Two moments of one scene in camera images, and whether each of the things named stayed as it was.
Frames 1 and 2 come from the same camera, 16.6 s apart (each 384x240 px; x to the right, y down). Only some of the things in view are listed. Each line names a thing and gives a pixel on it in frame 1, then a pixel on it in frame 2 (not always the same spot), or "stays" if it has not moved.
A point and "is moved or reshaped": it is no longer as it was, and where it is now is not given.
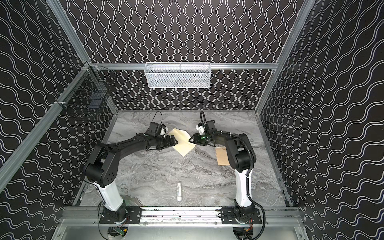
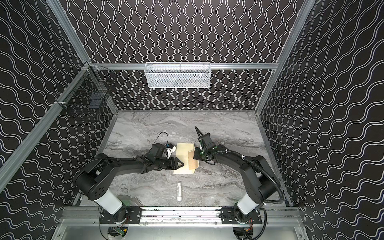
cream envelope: (184, 146) to (182, 151)
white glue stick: (179, 192) stays
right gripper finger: (195, 139) to (197, 153)
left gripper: (162, 141) to (168, 163)
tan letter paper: (222, 156) is moved or reshaped
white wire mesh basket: (177, 75) stays
